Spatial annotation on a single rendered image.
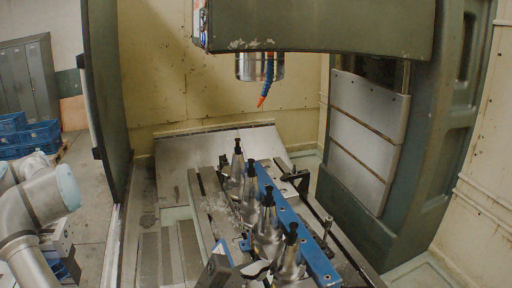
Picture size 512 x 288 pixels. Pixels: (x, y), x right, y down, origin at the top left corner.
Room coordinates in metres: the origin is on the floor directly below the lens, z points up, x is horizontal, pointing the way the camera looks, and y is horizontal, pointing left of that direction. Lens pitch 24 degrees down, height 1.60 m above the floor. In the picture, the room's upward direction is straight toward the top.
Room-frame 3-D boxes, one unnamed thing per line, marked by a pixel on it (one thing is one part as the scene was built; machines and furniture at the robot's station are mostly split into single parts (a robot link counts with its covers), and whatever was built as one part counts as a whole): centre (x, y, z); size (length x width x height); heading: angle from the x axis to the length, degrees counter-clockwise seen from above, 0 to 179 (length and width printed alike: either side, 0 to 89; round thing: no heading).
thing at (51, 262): (0.45, 0.76, 0.86); 0.09 x 0.09 x 0.09; 17
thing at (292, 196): (0.99, -0.01, 0.96); 0.29 x 0.23 x 0.05; 17
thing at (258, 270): (0.35, -0.01, 1.17); 0.09 x 0.03 x 0.06; 132
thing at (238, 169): (0.63, 0.04, 1.26); 0.04 x 0.04 x 0.07
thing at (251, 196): (0.52, 0.01, 1.26); 0.04 x 0.04 x 0.07
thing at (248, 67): (0.89, -0.01, 1.48); 0.16 x 0.16 x 0.12
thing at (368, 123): (1.02, -0.44, 1.16); 0.48 x 0.05 x 0.51; 17
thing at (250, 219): (0.47, -0.01, 1.21); 0.07 x 0.05 x 0.01; 107
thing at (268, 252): (0.37, -0.04, 1.21); 0.07 x 0.05 x 0.01; 107
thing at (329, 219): (0.69, -0.24, 0.96); 0.03 x 0.03 x 0.13
